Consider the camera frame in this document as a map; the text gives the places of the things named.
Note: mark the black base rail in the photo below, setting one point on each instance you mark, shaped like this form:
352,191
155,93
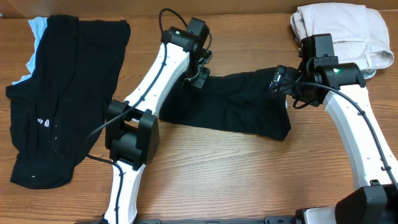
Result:
214,221

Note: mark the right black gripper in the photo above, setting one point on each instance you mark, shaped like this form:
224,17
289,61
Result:
280,78

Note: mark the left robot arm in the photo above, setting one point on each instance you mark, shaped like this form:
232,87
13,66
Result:
132,134

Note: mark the black polo shirt with logo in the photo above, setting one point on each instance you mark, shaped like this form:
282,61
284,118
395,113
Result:
55,113

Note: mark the folded beige trousers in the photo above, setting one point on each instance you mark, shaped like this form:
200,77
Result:
359,34

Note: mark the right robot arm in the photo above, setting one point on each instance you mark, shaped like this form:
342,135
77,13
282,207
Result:
341,89

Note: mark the light blue garment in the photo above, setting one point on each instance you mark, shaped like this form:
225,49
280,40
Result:
38,26

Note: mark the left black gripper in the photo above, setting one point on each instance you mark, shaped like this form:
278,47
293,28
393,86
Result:
203,76

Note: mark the black t-shirt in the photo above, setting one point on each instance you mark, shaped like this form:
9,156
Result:
239,102

